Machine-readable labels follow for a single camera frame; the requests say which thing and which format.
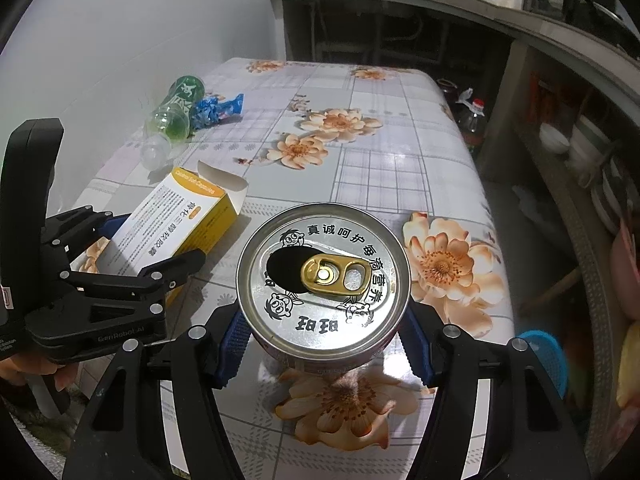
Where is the small clear plastic bottle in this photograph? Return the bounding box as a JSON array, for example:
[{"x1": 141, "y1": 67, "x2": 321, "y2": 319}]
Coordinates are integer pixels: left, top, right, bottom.
[{"x1": 140, "y1": 132, "x2": 172, "y2": 170}]

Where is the pink basin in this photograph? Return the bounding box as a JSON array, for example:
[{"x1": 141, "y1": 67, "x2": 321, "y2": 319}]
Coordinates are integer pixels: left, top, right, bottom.
[{"x1": 607, "y1": 220, "x2": 640, "y2": 321}]

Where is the pale yellow sack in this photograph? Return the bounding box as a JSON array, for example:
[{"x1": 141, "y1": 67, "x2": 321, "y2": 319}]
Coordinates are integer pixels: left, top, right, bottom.
[{"x1": 616, "y1": 327, "x2": 640, "y2": 411}]

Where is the blue crumpled wrapper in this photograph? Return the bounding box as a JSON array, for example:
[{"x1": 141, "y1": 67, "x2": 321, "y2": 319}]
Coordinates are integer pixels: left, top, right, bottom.
[{"x1": 192, "y1": 92, "x2": 245, "y2": 128}]

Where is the plastic oil bottle red cap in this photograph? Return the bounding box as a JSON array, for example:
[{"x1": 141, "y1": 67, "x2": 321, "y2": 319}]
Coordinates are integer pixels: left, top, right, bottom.
[{"x1": 456, "y1": 97, "x2": 490, "y2": 158}]

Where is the floral tablecloth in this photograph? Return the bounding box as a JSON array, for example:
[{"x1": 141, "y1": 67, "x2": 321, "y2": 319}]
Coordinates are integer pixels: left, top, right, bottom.
[{"x1": 15, "y1": 57, "x2": 518, "y2": 480}]

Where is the stack of plates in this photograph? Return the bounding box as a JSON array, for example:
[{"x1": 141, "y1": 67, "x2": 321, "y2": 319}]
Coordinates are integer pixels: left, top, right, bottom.
[{"x1": 590, "y1": 160, "x2": 626, "y2": 233}]

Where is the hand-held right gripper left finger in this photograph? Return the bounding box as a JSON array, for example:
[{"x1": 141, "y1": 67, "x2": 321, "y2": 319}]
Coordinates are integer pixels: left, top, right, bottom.
[{"x1": 60, "y1": 302, "x2": 251, "y2": 480}]

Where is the person's left hand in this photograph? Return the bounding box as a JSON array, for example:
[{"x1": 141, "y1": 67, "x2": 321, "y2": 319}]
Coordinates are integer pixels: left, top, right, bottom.
[{"x1": 0, "y1": 355, "x2": 80, "y2": 396}]

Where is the grey concrete counter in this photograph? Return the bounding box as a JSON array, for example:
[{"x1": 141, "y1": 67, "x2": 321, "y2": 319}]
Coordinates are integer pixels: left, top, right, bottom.
[{"x1": 267, "y1": 0, "x2": 640, "y2": 106}]

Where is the stack of bowls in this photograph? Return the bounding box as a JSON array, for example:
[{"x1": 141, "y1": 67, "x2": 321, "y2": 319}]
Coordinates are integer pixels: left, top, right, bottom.
[{"x1": 570, "y1": 114, "x2": 613, "y2": 161}]

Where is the green plastic bottle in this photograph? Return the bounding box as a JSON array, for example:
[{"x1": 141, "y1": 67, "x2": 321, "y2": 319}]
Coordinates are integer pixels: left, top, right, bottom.
[{"x1": 144, "y1": 75, "x2": 206, "y2": 141}]

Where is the blue plastic basket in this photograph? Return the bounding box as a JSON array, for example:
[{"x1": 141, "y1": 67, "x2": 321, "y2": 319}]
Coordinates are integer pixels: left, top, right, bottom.
[{"x1": 517, "y1": 330, "x2": 568, "y2": 398}]

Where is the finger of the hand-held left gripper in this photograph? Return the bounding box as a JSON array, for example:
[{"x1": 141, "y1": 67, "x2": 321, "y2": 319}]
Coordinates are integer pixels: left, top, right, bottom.
[
  {"x1": 40, "y1": 205, "x2": 133, "y2": 251},
  {"x1": 55, "y1": 249, "x2": 207, "y2": 311}
]

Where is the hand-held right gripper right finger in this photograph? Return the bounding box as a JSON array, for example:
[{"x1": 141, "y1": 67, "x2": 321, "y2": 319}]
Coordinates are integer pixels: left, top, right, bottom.
[{"x1": 400, "y1": 305, "x2": 593, "y2": 480}]

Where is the silver drink can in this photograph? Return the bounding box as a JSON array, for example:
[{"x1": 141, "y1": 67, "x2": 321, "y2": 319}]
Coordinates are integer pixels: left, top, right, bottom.
[{"x1": 236, "y1": 202, "x2": 413, "y2": 376}]

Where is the white bowl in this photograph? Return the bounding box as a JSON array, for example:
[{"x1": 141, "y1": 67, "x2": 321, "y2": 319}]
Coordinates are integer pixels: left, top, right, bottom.
[{"x1": 539, "y1": 122, "x2": 571, "y2": 155}]

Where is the perforated shelf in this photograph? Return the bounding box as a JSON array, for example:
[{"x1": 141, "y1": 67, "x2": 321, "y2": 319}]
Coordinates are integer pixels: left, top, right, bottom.
[{"x1": 517, "y1": 125, "x2": 626, "y2": 411}]

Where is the yellow white carton box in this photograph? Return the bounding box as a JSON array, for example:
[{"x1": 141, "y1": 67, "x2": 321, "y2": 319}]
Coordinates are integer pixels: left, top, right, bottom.
[{"x1": 97, "y1": 160, "x2": 248, "y2": 306}]

